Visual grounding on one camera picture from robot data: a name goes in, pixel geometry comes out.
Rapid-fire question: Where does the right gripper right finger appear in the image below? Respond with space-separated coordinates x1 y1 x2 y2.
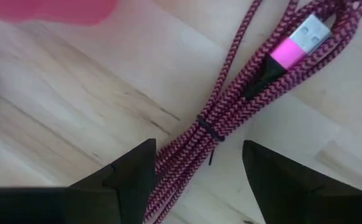
242 139 362 224

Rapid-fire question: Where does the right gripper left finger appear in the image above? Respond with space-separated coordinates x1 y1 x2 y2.
0 138 159 224

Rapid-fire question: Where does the black cable tie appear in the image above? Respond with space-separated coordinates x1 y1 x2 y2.
196 114 227 166

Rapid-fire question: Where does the pink braided USB cable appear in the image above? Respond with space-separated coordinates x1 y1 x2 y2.
143 0 362 224

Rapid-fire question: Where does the pink plastic bin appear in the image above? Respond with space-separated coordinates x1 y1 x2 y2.
0 0 119 26

